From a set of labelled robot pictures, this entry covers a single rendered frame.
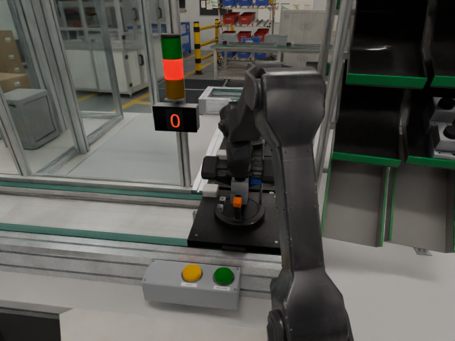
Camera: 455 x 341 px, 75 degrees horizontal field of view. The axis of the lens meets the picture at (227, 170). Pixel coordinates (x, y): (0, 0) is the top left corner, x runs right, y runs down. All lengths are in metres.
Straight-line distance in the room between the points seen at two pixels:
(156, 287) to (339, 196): 0.48
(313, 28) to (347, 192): 7.23
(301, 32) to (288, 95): 7.60
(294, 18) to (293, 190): 7.64
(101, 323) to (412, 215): 0.76
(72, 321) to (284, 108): 0.67
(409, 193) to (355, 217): 0.15
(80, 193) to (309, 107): 0.88
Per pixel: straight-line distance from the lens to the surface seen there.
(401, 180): 0.85
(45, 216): 1.08
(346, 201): 0.79
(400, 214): 0.83
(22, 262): 0.96
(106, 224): 0.96
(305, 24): 7.94
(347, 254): 0.94
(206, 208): 0.86
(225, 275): 0.68
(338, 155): 0.67
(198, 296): 0.70
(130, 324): 0.78
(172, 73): 0.81
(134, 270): 0.80
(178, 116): 0.84
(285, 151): 0.33
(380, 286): 0.89
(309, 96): 0.35
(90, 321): 0.81
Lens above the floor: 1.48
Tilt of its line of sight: 29 degrees down
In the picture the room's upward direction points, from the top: straight up
